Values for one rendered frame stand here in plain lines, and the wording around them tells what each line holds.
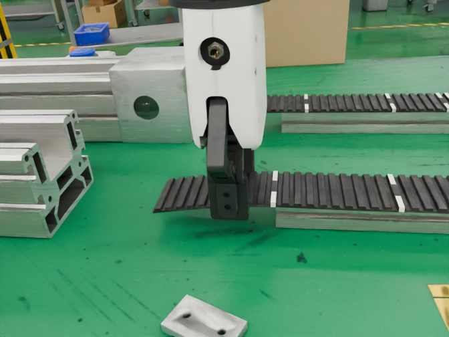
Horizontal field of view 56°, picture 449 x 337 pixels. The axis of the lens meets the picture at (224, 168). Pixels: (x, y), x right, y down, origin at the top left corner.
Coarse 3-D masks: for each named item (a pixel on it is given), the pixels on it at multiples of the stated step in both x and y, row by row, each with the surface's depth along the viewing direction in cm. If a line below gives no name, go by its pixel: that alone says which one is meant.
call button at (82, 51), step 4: (80, 48) 68; (84, 48) 68; (88, 48) 68; (92, 48) 68; (72, 52) 67; (76, 52) 66; (80, 52) 66; (84, 52) 66; (88, 52) 67; (92, 52) 67; (72, 56) 66; (76, 56) 66; (80, 56) 66; (84, 56) 66; (88, 56) 67
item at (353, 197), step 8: (344, 176) 37; (352, 176) 37; (344, 184) 36; (352, 184) 37; (360, 184) 37; (344, 192) 35; (352, 192) 36; (360, 192) 35; (344, 200) 34; (352, 200) 35; (360, 200) 34; (344, 208) 34; (352, 208) 34; (360, 208) 34
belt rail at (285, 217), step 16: (288, 208) 36; (288, 224) 37; (304, 224) 37; (320, 224) 36; (336, 224) 36; (352, 224) 36; (368, 224) 36; (384, 224) 36; (400, 224) 35; (416, 224) 35; (432, 224) 35; (448, 224) 35
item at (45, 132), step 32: (0, 128) 41; (32, 128) 41; (64, 128) 40; (0, 160) 34; (32, 160) 35; (64, 160) 41; (0, 192) 36; (32, 192) 35; (64, 192) 44; (0, 224) 38; (32, 224) 37
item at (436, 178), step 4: (436, 176) 37; (440, 176) 37; (448, 176) 36; (436, 180) 36; (440, 180) 36; (444, 180) 36; (448, 180) 36; (436, 184) 36; (440, 184) 36; (444, 184) 35; (448, 184) 36; (440, 188) 35; (444, 188) 35; (448, 188) 35; (440, 192) 35; (444, 192) 34; (448, 192) 34; (444, 196) 34; (448, 196) 34; (444, 200) 34; (448, 200) 34; (448, 204) 33; (448, 208) 33; (448, 212) 33
